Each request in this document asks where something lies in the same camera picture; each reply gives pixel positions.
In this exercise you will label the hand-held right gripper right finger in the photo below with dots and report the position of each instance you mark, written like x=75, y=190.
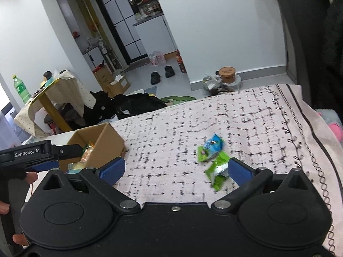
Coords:
x=239, y=170

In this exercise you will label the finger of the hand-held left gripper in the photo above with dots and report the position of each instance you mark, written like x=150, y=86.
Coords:
x=67, y=152
x=44, y=166

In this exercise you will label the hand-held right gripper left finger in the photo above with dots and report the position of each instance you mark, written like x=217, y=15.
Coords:
x=112, y=170

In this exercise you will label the lime green snack packet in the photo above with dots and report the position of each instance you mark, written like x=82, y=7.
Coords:
x=217, y=174

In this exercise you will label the brown cardboard box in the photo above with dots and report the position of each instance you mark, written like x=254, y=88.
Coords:
x=109, y=142

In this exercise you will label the blue snack packet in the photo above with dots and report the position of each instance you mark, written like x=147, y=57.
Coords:
x=214, y=142

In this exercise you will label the person's left hand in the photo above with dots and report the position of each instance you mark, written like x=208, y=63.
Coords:
x=31, y=178

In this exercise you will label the red stool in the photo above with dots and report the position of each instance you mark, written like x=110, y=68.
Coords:
x=51, y=124

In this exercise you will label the yellow wooden table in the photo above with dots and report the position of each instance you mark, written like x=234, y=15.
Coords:
x=53, y=107

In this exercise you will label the dotted cream tablecloth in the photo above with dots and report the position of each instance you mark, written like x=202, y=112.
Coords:
x=72, y=91

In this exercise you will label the green soda bottle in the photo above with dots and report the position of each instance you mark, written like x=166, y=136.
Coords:
x=21, y=88

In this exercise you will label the black clothes pile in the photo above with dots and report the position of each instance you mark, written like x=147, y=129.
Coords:
x=134, y=104

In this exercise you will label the small doll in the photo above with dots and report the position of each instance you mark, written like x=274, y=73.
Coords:
x=47, y=77

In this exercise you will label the large cardboard floor box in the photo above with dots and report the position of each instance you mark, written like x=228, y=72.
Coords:
x=101, y=77

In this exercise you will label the cardboard box with white paper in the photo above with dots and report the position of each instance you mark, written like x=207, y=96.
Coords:
x=120, y=85

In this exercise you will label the clear plastic bag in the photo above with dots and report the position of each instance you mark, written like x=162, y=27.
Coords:
x=211, y=84

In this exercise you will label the green floor mat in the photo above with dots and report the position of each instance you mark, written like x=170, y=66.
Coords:
x=179, y=99

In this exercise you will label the brown paper cup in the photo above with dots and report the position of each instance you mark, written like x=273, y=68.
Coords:
x=227, y=74

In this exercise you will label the black slipper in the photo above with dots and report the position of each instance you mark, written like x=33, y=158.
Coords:
x=155, y=78
x=169, y=71

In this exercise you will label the pink plush toy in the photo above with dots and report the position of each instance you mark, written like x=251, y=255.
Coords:
x=332, y=123

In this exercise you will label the white standing fan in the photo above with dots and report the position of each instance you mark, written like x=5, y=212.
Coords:
x=101, y=45

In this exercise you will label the pink plastic bag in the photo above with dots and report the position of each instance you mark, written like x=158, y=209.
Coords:
x=156, y=58

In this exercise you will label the white cabinet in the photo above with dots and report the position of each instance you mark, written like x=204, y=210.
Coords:
x=152, y=37

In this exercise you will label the black chair with clothes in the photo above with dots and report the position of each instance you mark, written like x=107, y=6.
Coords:
x=327, y=45

